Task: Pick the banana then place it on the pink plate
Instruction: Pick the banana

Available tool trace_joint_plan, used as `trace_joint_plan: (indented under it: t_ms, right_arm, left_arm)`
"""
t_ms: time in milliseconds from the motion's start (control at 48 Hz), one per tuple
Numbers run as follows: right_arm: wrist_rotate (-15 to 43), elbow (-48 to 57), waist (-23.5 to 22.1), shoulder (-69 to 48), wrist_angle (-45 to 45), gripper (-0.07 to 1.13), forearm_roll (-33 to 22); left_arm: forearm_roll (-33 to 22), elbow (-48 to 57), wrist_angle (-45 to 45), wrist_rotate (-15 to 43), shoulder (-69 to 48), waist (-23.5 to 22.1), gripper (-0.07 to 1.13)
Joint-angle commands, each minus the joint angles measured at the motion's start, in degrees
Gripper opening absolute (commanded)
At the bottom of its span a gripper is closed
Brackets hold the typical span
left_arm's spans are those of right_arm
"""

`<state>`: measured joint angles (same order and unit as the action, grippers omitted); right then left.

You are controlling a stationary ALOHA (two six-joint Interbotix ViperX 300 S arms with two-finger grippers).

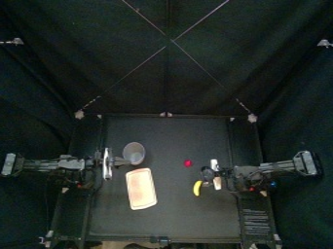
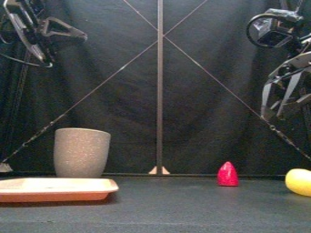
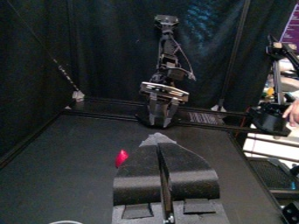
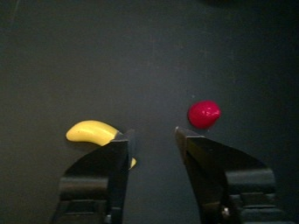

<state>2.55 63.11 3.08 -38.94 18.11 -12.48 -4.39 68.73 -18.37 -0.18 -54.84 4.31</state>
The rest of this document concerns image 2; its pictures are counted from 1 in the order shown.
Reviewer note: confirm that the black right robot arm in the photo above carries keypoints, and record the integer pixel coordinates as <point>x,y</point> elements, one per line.
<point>302,6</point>

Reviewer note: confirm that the yellow toy banana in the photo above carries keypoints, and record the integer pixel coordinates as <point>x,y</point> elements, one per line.
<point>301,181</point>

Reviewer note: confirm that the black backdrop cloth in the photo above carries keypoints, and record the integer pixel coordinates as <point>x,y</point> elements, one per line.
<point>202,127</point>

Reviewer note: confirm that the red toy strawberry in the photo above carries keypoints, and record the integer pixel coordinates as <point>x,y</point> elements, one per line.
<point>227,175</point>

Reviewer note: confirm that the grey speckled cup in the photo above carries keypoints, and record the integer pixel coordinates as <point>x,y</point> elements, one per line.
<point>80,153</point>

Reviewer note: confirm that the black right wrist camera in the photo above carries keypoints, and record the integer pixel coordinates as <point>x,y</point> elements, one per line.
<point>275,32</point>

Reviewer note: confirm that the vertical metal frame post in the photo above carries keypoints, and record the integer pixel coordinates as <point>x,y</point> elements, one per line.
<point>159,91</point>

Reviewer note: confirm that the post foot bracket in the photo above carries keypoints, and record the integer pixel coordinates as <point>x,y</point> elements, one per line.
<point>159,170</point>

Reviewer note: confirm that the corner foot bracket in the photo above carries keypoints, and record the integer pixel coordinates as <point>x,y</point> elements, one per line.
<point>4,167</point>

